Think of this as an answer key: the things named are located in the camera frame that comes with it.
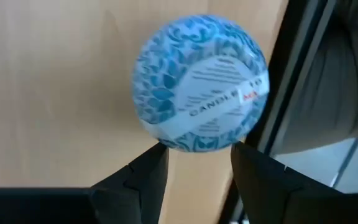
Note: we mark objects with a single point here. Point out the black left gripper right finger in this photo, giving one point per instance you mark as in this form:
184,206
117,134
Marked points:
275,199

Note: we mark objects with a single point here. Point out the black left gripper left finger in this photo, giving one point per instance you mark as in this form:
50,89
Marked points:
135,193

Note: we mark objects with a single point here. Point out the blue patterned round candle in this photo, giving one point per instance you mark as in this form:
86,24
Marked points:
197,81

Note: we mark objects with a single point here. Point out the dark grey fabric cover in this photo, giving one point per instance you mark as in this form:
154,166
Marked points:
337,77

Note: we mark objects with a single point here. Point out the black aluminium table frame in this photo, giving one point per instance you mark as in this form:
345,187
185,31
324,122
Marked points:
286,62

